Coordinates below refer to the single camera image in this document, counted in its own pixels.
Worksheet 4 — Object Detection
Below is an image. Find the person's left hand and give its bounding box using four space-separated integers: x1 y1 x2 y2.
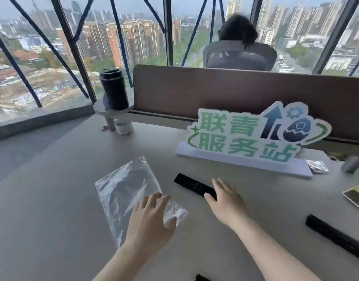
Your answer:
125 192 177 255

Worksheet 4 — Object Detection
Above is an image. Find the person's right hand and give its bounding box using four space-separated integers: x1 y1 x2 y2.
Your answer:
204 178 251 230

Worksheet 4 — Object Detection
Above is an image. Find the person's left forearm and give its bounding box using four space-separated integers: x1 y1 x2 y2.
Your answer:
92 242 169 281

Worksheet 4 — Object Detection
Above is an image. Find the person's right forearm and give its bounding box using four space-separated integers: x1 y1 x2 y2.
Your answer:
234 215 322 281

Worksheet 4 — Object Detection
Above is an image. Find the clear plastic bag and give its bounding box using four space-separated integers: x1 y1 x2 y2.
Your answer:
95 156 189 250

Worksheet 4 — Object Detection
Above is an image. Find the green and white cutout sign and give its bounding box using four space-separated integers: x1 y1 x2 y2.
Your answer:
186 101 332 163

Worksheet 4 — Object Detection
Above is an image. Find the white plastic bottle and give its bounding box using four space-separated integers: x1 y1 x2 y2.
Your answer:
114 119 134 135

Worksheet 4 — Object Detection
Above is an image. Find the white sign base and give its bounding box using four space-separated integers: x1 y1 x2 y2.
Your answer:
176 142 313 179

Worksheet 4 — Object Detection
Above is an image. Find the grey clamp-on cup shelf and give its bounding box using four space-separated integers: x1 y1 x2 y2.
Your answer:
93 100 135 132

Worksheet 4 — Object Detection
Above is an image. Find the brown desk partition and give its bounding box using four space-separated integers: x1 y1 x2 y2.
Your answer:
132 64 359 145

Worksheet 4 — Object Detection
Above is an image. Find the small printed snack packet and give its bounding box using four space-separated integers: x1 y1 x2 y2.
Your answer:
306 160 330 174

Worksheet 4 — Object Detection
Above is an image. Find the black thermos bottle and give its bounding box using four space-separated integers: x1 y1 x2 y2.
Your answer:
99 68 129 111

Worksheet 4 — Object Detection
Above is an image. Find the long black remote control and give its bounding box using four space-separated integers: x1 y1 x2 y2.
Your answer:
305 214 359 264

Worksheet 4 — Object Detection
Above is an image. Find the grey mesh office chair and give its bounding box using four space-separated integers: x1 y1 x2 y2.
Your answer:
202 41 278 72

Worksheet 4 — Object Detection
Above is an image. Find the yellow printed booklet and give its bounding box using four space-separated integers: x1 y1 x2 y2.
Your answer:
341 182 359 214

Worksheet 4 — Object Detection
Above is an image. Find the grey metal cylinder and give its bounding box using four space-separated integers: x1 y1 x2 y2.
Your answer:
343 156 359 174

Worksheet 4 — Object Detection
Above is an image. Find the dark window frame post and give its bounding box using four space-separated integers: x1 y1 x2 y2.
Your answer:
312 0 359 75
163 0 174 67
49 0 97 104
250 0 264 26

